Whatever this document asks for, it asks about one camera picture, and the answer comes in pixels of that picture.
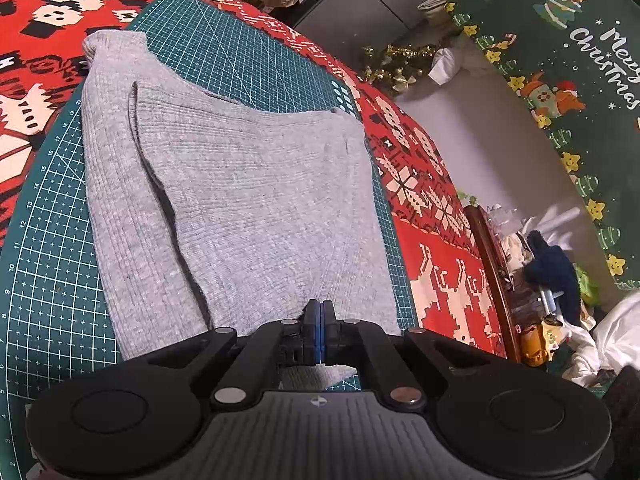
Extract grey knit polo shirt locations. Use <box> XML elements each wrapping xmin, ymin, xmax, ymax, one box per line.
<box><xmin>81</xmin><ymin>30</ymin><xmax>403</xmax><ymax>393</ymax></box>

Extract small Christmas tree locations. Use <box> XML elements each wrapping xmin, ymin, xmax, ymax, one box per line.
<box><xmin>362</xmin><ymin>42</ymin><xmax>443</xmax><ymax>93</ymax></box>

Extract green Christmas banner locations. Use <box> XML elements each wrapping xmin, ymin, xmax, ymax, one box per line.
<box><xmin>445</xmin><ymin>0</ymin><xmax>640</xmax><ymax>291</ymax></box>

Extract clear glass cup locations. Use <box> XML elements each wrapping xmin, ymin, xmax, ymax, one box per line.
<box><xmin>487</xmin><ymin>203</ymin><xmax>520</xmax><ymax>231</ymax></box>

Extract wooden nightstand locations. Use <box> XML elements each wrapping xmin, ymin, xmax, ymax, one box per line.
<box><xmin>462</xmin><ymin>205</ymin><xmax>523</xmax><ymax>361</ymax></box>

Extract white garment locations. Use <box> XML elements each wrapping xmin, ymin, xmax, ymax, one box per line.
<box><xmin>565</xmin><ymin>305</ymin><xmax>640</xmax><ymax>386</ymax></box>

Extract clear bottle lilac lid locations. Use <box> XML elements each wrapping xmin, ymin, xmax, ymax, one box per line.
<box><xmin>537</xmin><ymin>287</ymin><xmax>566</xmax><ymax>318</ymax></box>

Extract cream cloth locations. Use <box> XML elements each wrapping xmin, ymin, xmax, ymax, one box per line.
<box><xmin>500</xmin><ymin>232</ymin><xmax>528</xmax><ymax>266</ymax></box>

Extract red patterned blanket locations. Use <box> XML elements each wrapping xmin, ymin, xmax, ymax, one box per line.
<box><xmin>0</xmin><ymin>0</ymin><xmax>516</xmax><ymax>361</ymax></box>

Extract sheer white cloth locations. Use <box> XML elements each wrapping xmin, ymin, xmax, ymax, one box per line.
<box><xmin>522</xmin><ymin>205</ymin><xmax>586</xmax><ymax>251</ymax></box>

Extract green plastic bag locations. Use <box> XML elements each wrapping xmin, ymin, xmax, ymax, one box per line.
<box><xmin>572</xmin><ymin>262</ymin><xmax>601</xmax><ymax>306</ymax></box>

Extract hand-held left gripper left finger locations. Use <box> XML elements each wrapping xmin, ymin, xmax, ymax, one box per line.
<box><xmin>150</xmin><ymin>300</ymin><xmax>321</xmax><ymax>413</ymax></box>

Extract green cutting mat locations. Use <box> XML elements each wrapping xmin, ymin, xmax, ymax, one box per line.
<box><xmin>0</xmin><ymin>0</ymin><xmax>421</xmax><ymax>461</ymax></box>

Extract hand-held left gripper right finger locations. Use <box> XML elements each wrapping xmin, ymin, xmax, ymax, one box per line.
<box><xmin>320</xmin><ymin>300</ymin><xmax>493</xmax><ymax>411</ymax></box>

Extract grey refrigerator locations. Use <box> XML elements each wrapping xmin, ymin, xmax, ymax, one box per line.
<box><xmin>290</xmin><ymin>0</ymin><xmax>481</xmax><ymax>56</ymax></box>

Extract dark blue fuzzy cloth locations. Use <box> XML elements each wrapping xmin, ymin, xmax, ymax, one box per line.
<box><xmin>524</xmin><ymin>230</ymin><xmax>583</xmax><ymax>326</ymax></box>

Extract yellow cartoon pot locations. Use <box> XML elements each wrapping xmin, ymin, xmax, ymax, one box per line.
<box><xmin>517</xmin><ymin>322</ymin><xmax>556</xmax><ymax>366</ymax></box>

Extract white hanging cloth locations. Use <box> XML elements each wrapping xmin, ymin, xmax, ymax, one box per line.
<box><xmin>427</xmin><ymin>47</ymin><xmax>471</xmax><ymax>86</ymax></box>

